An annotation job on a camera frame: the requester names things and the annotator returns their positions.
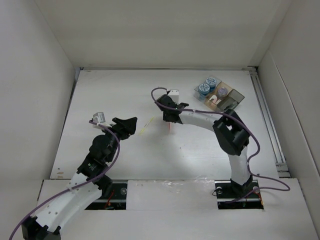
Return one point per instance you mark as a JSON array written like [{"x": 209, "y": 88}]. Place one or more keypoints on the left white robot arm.
[{"x": 88, "y": 184}]

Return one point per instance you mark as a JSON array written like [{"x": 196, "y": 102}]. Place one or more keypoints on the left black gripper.
[{"x": 125, "y": 128}]

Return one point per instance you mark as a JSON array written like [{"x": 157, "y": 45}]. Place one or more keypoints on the aluminium side rail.
[{"x": 280, "y": 161}]

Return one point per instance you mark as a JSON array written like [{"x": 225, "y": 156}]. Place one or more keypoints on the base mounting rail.
[
  {"x": 115, "y": 200},
  {"x": 228, "y": 199}
]

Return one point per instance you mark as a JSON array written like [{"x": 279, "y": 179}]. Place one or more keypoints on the three compartment plastic organizer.
[{"x": 230, "y": 97}]

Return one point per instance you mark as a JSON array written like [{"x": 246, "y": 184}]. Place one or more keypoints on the orange pink highlighter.
[{"x": 169, "y": 127}]

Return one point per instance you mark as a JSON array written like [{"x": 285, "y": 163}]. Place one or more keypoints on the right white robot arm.
[{"x": 232, "y": 138}]

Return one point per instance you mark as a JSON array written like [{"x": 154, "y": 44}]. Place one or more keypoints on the right base mounting rail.
[{"x": 228, "y": 199}]

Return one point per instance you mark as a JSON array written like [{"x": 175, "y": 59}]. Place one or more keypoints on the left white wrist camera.
[{"x": 98, "y": 119}]

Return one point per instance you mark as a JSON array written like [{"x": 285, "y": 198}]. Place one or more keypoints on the left base mounting rail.
[{"x": 115, "y": 200}]

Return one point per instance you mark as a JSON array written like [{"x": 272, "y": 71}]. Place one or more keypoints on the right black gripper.
[{"x": 165, "y": 117}]

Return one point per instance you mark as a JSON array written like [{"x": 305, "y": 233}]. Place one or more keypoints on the blue tape roll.
[
  {"x": 203, "y": 89},
  {"x": 212, "y": 83}
]

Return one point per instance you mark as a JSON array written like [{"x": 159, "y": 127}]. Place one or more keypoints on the yellow highlighter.
[{"x": 146, "y": 125}]

